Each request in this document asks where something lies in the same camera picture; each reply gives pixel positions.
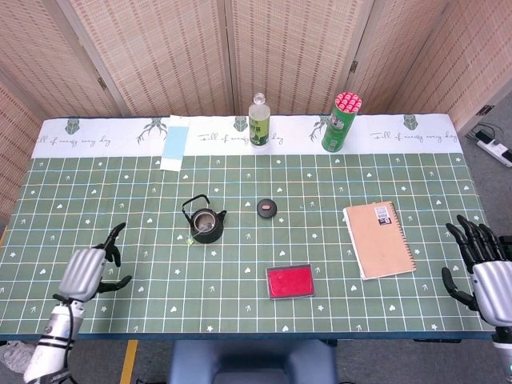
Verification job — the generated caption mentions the blue white paper card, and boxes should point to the blue white paper card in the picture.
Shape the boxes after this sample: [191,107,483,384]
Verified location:
[159,114,190,173]

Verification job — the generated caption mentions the glass bottle green label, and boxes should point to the glass bottle green label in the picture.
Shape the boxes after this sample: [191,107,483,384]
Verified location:
[248,93,271,150]

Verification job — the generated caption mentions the white power strip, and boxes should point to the white power strip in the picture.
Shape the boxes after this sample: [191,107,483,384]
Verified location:
[475,138,512,167]

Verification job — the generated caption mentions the white sneaker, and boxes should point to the white sneaker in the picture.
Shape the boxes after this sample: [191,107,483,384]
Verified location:
[0,341,35,375]

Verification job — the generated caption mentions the black power cable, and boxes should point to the black power cable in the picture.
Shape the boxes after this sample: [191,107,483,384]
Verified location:
[463,122,506,146]

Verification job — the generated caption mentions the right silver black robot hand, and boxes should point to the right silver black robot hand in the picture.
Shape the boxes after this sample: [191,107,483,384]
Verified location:
[441,214,512,327]

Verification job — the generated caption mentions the green chips can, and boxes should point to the green chips can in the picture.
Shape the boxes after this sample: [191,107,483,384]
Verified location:
[322,91,363,154]

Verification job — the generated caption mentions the green grid tablecloth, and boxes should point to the green grid tablecloth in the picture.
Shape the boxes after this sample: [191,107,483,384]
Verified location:
[0,114,506,342]

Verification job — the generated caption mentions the kraft spiral notebook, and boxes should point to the kraft spiral notebook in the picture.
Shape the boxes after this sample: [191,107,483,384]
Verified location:
[342,201,418,281]

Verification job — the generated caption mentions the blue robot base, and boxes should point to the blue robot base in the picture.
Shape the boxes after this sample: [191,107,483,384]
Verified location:
[166,339,340,384]

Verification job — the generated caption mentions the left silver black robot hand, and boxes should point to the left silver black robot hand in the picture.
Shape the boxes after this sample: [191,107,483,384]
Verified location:
[53,222,133,304]

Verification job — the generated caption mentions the red ink pad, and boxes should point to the red ink pad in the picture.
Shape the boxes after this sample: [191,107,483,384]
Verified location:
[265,264,317,301]

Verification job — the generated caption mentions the woven folding screen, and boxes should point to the woven folding screen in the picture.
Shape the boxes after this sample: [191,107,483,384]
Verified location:
[0,0,512,219]

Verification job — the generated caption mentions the black teapot lid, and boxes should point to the black teapot lid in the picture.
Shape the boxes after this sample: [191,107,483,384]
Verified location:
[257,198,278,218]

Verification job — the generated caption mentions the black iron teapot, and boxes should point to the black iron teapot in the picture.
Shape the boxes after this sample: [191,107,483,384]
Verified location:
[181,194,228,244]

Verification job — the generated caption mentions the tea bag with string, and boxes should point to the tea bag with string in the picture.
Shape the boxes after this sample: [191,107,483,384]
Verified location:
[185,222,214,246]

